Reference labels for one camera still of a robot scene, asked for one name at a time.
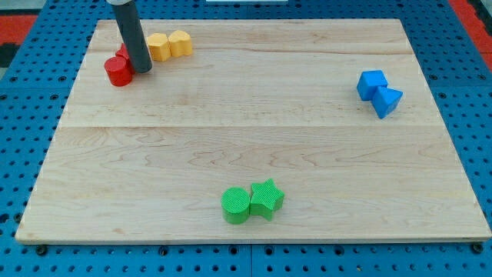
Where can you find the yellow hexagon block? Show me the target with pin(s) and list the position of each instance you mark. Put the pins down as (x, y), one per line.
(159, 47)

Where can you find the wooden board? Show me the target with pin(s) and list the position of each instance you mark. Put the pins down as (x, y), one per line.
(147, 163)

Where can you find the green cylinder block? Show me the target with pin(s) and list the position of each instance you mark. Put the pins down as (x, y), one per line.
(235, 204)

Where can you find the green star block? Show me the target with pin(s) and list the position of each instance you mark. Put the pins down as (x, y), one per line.
(266, 199)

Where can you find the yellow heart block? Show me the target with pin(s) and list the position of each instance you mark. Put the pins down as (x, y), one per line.
(180, 44)

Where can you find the blue cube block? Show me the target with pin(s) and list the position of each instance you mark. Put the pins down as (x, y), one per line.
(368, 83)

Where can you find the blue triangle block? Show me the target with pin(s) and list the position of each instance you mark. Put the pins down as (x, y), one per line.
(385, 100)

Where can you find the red cylinder block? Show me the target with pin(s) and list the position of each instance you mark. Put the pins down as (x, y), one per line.
(118, 71)

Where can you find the red block behind rod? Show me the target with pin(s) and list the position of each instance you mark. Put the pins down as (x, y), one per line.
(123, 53)

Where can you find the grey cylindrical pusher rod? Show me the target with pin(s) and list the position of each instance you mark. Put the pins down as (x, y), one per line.
(129, 25)

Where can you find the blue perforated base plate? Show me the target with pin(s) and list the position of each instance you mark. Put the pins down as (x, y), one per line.
(38, 81)

